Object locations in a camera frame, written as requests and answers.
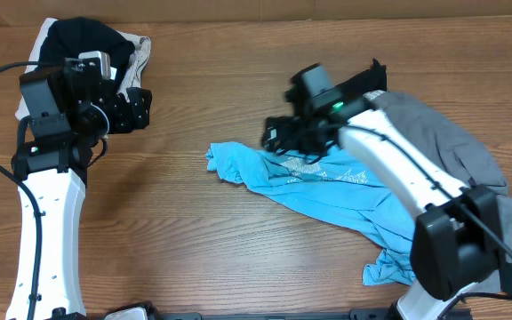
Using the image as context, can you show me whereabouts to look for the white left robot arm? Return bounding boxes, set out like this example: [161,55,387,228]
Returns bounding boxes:
[6,51,152,319]

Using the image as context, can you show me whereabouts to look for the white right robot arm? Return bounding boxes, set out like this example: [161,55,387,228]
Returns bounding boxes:
[261,60,504,319]

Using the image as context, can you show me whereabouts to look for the black garment under grey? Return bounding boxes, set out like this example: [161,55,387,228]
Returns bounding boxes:
[336,59,388,96]

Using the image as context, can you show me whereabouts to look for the black folded garment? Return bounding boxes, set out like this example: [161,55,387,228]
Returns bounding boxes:
[39,17,135,86]

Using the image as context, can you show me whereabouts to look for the light blue t-shirt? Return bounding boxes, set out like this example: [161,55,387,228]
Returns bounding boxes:
[205,142,415,285]

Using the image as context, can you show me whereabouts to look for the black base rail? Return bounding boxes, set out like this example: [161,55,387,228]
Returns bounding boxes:
[102,301,401,320]

